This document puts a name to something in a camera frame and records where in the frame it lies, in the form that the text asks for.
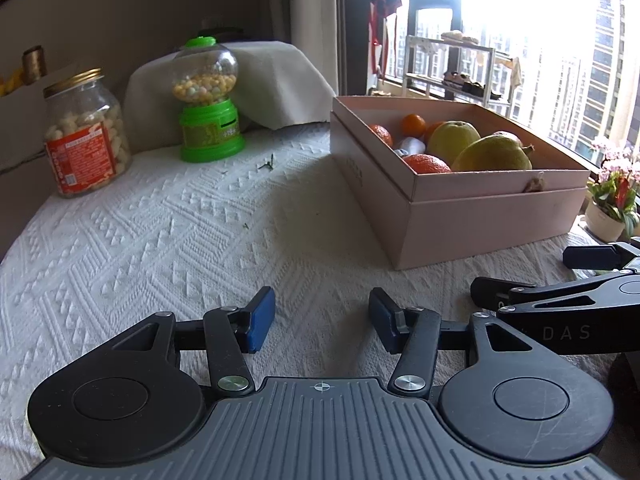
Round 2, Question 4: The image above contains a pink cardboard box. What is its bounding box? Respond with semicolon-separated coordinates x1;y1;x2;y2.
330;95;591;271

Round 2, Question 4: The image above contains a glass snack jar red label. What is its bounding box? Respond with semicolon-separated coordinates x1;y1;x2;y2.
42;68;133;198

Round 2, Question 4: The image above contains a metal shoe rack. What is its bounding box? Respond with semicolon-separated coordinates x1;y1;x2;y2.
402;34;521;111

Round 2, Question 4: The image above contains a red and black hanging garment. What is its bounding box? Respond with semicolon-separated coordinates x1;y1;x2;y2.
367;0;407;78

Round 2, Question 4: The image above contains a pink flowering potted plant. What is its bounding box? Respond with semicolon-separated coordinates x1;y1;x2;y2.
585;137;640;241

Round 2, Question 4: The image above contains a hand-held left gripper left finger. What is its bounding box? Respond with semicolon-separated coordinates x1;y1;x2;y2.
107;286;277;397

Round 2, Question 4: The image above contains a green candy dispenser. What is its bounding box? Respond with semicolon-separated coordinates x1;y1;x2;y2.
171;36;246;163

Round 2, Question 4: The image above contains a beige hanging rag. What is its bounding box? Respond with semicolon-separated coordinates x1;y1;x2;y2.
507;57;523;101

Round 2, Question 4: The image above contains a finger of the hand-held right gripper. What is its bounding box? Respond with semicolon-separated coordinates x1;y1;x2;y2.
470;271;621;311
562;242;640;273

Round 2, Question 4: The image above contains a black window frame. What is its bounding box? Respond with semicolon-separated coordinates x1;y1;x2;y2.
407;0;640;161

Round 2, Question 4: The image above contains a beige curtain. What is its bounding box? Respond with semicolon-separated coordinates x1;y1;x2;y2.
287;0;346;98

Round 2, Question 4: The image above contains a gold tin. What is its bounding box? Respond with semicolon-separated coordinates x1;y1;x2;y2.
22;46;48;83

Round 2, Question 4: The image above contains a white plastic object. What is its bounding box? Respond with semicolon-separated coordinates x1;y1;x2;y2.
395;136;427;157

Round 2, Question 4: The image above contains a large yellow pear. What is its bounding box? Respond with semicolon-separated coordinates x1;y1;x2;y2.
451;131;535;172

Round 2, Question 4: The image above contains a dark shoes pair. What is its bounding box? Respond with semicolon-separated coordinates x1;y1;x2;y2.
442;72;486;92

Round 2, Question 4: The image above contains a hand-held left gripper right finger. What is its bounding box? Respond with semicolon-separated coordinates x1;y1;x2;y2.
368;287;541;395

